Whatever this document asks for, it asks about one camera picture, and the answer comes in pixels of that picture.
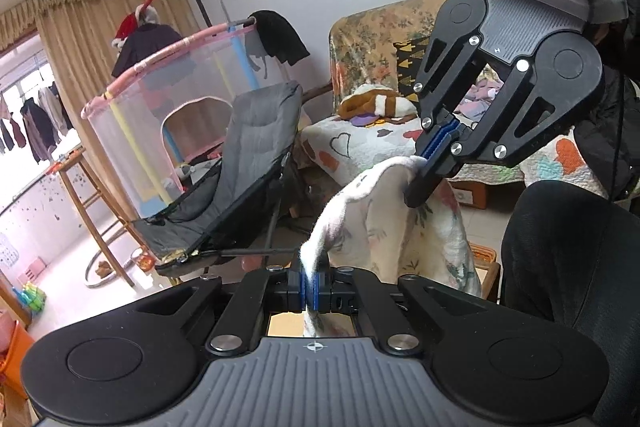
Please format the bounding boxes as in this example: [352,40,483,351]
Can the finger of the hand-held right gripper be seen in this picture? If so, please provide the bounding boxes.
[414,32,483,161]
[404,52,577,208]

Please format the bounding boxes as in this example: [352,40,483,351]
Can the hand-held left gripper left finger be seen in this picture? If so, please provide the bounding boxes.
[135,264,307,355]

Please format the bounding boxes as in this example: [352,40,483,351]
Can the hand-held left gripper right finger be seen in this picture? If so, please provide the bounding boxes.
[316,268,496,355]

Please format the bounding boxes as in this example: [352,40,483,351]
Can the white floral baby shirt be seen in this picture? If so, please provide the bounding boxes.
[299,156,483,339]

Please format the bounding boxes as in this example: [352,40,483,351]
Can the orange wicker basket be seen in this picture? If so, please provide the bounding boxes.
[470,244,501,266]

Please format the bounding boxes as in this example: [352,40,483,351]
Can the row of hanging clothes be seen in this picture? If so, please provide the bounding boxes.
[0,82,74,166]

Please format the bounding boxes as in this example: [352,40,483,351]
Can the wooden low table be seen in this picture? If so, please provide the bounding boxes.
[267,257,502,339]

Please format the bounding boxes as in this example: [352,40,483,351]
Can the brown box white label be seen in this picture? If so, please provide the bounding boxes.
[449,179,489,210]

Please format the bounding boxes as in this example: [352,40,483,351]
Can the brown white stuffed toy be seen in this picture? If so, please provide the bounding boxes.
[337,84,419,126]

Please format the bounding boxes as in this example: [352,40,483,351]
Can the black pillow gold triangles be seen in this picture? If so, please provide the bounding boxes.
[392,37,437,104]

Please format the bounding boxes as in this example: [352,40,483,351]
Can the white patchwork quilt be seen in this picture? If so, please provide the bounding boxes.
[300,111,601,198]

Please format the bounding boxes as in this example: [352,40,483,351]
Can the wooden armchair floral cover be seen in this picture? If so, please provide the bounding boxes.
[300,0,501,120]

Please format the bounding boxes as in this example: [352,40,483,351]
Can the black baby stroller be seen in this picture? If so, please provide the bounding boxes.
[131,79,307,279]

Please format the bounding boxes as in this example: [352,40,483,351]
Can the black cloth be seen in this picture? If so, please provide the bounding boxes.
[246,9,312,68]

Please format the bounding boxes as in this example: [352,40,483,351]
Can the silver hula hoop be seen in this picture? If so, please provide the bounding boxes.
[84,227,147,289]

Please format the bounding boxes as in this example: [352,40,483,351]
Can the tall wooden stool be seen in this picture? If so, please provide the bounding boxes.
[45,147,137,289]

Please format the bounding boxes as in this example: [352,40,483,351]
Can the pink mesh playpen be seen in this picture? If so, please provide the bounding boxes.
[80,19,262,219]

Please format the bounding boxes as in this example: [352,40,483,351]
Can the pink low step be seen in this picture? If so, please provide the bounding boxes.
[17,257,49,284]

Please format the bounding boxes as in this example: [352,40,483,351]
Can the set of toy bowling pins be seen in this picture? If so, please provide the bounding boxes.
[12,282,49,314]

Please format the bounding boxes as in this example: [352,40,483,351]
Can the dark hanging jacket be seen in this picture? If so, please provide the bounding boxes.
[111,24,197,81]

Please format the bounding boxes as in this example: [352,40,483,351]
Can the orange wheeled storage bin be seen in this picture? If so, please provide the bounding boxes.
[0,321,37,409]

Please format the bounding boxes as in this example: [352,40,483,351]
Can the red santa hat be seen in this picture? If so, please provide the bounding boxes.
[112,4,159,51]

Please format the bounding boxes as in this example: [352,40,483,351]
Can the beige curtain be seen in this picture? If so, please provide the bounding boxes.
[35,0,211,148]

